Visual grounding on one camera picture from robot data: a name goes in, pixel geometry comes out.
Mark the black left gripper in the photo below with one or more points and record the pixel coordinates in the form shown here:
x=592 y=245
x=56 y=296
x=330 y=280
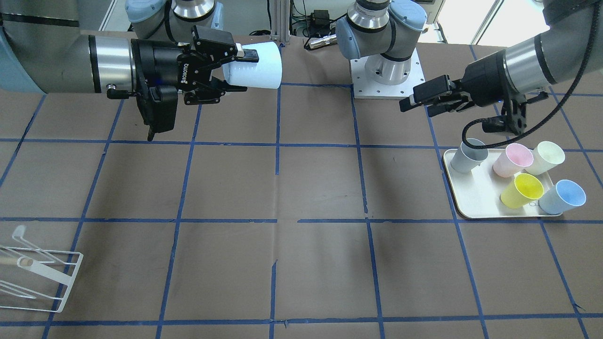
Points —
x=485 y=77

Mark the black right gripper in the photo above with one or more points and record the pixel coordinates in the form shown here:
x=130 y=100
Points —
x=158 y=61

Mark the light blue plastic cup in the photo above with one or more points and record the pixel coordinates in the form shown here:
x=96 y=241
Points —
x=266 y=73

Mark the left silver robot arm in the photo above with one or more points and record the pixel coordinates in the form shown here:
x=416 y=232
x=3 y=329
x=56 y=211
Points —
x=386 y=31

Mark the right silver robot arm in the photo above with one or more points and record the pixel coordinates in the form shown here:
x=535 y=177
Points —
x=43 y=49

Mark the grey plastic cup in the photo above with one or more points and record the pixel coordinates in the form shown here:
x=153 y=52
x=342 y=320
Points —
x=467 y=158

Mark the pink plastic cup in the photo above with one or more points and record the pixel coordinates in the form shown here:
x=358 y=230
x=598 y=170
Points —
x=514 y=158

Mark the cream plastic cup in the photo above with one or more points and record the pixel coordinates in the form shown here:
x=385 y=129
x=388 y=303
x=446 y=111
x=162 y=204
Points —
x=546 y=155

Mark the yellow plastic cup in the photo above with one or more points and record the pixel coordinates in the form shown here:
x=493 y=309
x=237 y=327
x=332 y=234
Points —
x=523 y=189

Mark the black power adapter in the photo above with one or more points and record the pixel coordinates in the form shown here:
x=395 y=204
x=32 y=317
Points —
x=319 y=18

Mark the silver metal cylinder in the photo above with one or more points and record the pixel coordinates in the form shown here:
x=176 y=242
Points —
x=320 y=42

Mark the cream plastic tray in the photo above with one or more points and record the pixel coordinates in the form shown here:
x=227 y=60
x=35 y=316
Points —
x=477 y=193

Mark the aluminium frame post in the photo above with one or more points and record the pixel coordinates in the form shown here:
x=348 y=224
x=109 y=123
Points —
x=279 y=18

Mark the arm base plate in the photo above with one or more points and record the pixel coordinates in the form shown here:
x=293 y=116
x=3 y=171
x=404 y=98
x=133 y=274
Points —
x=376 y=77

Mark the white wire cup rack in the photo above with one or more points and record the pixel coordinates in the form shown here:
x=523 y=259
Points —
x=35 y=279

